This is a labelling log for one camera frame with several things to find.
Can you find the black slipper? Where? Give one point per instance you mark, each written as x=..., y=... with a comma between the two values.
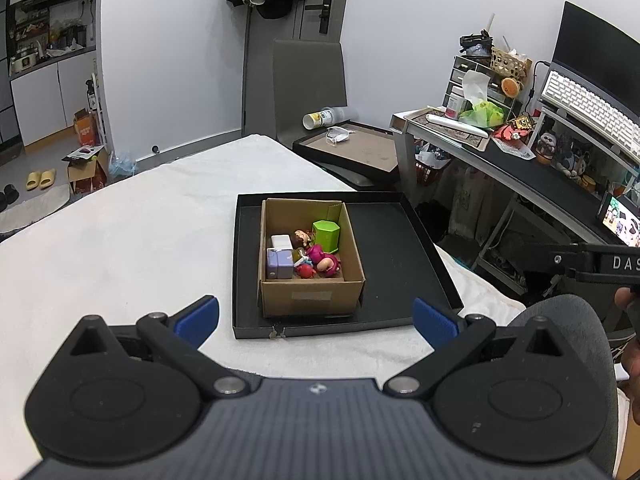
x=9, y=196

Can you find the person's right hand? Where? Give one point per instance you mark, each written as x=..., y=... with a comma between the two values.
x=625, y=299

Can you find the patterned brown placemat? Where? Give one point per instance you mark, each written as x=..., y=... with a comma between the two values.
x=470, y=140

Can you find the grey door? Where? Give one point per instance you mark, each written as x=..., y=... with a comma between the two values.
x=310, y=25

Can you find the green hexagonal container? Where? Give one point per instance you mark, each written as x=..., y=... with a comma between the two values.
x=327, y=235

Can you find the white charger plug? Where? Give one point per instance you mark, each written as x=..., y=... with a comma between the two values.
x=281, y=242

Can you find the black curved desk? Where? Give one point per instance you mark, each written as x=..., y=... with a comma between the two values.
x=555, y=180

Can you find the grey high-back chair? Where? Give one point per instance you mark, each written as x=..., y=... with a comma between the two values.
x=307, y=85

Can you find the clear plastic bag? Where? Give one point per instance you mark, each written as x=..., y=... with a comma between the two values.
x=121, y=166

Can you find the yellow slipper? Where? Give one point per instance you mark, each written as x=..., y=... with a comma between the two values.
x=32, y=181
x=47, y=179

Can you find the pink and white jar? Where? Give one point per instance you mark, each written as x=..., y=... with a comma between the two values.
x=454, y=104

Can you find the red storage basket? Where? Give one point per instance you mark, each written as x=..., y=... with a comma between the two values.
x=431, y=170

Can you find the white face mask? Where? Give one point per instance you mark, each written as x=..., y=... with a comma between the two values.
x=339, y=136

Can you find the brown toy figure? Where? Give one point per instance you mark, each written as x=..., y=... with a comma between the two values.
x=302, y=238

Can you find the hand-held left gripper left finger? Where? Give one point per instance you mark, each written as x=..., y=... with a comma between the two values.
x=197, y=317

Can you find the black computer monitor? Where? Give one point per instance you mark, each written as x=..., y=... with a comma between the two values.
x=595, y=42

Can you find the raccoon figurine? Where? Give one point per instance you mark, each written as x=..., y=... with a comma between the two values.
x=546, y=146

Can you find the white keyboard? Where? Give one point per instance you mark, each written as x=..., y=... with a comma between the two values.
x=587, y=102

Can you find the black shallow tray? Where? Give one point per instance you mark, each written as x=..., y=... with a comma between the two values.
x=395, y=270

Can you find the cardboard box with magazine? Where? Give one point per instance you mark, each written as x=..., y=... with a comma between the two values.
x=85, y=170

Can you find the red snack packet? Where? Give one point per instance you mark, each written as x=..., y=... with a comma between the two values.
x=509, y=134

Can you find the black padded seat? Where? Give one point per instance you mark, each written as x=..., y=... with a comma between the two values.
x=355, y=180

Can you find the small colourful toy figure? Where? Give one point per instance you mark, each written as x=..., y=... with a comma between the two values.
x=305, y=270

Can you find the grey drawer organizer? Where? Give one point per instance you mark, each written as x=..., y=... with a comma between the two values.
x=455, y=77

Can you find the black framed brown board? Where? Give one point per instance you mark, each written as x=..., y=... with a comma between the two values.
x=370, y=152

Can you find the purple box-shaped toy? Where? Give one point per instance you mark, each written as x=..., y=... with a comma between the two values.
x=279, y=264

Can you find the white tissue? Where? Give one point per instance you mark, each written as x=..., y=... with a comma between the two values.
x=474, y=85

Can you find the long white roll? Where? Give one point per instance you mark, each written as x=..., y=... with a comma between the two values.
x=455, y=124

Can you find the yellow and black packet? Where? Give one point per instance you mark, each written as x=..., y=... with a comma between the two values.
x=521, y=122

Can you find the beige tote bag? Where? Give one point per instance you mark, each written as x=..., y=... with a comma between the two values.
x=472, y=205

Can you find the grey floor mat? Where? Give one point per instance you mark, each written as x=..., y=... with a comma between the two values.
x=35, y=210

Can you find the orange carton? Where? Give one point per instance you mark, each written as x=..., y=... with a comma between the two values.
x=86, y=130

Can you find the black gadget on organizer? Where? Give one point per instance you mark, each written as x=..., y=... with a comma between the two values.
x=475, y=42

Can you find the burger plush toy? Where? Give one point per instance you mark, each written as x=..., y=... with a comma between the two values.
x=510, y=86

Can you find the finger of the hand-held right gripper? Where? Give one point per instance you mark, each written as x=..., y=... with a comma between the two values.
x=555, y=259

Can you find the wicker basket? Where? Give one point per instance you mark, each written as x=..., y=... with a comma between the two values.
x=510, y=62

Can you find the white cabinet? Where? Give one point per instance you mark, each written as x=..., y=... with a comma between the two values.
x=50, y=97

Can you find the pink toy figure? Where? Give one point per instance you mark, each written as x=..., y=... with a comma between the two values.
x=322, y=260

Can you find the person's right forearm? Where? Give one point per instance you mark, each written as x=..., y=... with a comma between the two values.
x=633, y=390

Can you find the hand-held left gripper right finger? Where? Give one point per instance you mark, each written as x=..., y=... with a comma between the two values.
x=432, y=322

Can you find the green plastic bag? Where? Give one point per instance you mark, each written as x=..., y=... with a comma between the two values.
x=482, y=114

